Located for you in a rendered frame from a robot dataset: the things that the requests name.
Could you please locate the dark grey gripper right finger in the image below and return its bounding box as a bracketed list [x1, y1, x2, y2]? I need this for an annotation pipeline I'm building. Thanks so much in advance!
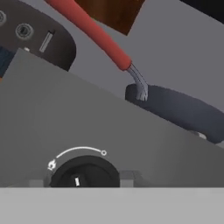
[119, 170, 151, 188]

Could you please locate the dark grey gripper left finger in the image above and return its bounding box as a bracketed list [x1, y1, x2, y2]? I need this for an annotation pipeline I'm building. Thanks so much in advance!
[17, 178, 50, 188]

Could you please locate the black stove knob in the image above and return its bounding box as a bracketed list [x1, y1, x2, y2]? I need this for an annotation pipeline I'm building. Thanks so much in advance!
[47, 155, 121, 188]

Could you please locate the grey stove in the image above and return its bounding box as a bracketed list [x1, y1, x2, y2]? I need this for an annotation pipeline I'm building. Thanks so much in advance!
[0, 0, 224, 188]

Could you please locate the brown wooden board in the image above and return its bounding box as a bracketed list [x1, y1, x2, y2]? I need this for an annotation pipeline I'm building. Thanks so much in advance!
[73, 0, 146, 37]

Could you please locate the dark pan with red handle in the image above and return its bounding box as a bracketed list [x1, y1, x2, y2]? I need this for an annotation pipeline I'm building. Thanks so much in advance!
[44, 0, 224, 144]

